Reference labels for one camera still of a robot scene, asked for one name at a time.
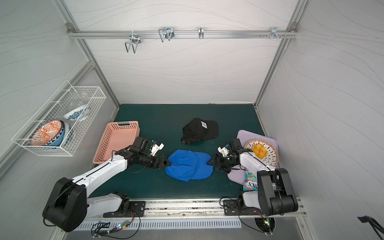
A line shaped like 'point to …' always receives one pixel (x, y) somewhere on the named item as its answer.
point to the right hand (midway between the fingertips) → (213, 165)
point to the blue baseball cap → (186, 165)
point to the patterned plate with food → (272, 156)
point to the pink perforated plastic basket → (117, 136)
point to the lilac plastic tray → (237, 175)
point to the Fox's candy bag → (250, 182)
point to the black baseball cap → (197, 130)
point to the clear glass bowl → (83, 98)
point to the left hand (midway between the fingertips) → (167, 165)
